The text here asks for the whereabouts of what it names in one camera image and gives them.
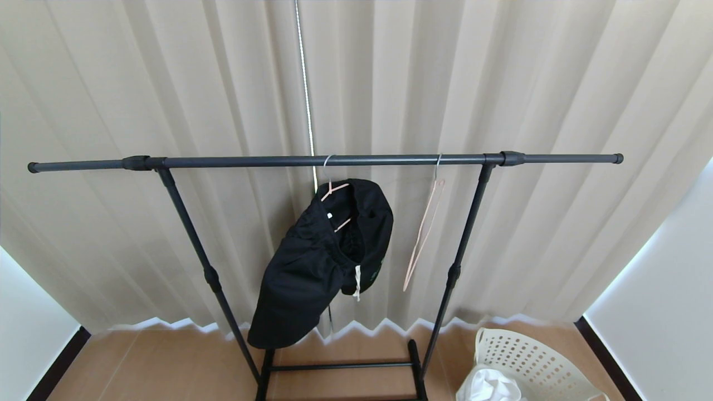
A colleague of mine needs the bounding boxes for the beige curtain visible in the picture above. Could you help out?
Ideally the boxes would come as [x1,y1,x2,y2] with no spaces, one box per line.
[0,0,713,338]

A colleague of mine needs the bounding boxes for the white laundry basket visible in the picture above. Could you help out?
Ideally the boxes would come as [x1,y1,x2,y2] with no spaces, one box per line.
[473,327,611,401]

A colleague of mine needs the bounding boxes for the black clothes rack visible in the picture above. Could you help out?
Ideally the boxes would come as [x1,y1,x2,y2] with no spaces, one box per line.
[27,150,624,401]

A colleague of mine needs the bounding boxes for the white garment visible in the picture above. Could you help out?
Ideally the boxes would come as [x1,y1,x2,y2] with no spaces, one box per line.
[456,365,530,401]

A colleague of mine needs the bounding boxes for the pink clothes hanger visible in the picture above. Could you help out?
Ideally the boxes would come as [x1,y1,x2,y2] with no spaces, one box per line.
[402,154,447,292]
[320,154,353,233]

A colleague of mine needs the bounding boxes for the black garment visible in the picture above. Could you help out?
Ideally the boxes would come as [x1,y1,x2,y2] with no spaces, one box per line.
[247,178,394,350]

